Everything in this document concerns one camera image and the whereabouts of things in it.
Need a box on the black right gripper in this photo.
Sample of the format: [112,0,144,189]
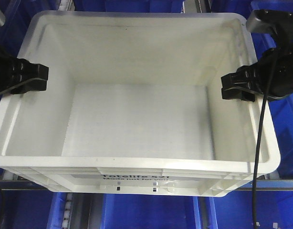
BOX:
[221,43,293,102]

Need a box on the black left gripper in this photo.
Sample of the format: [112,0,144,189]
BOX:
[0,45,49,95]

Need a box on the white plastic tote bin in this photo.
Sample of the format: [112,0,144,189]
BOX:
[0,10,281,198]

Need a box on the blue bin right shelf side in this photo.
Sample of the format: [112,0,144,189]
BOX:
[250,0,293,179]

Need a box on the blue bin below centre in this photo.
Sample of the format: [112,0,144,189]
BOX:
[100,194,202,229]

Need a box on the black cable right side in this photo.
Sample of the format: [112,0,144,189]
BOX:
[251,50,278,229]

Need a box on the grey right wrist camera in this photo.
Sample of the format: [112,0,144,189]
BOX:
[246,9,293,34]

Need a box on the silver front shelf rail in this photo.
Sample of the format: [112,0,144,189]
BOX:
[0,179,293,191]

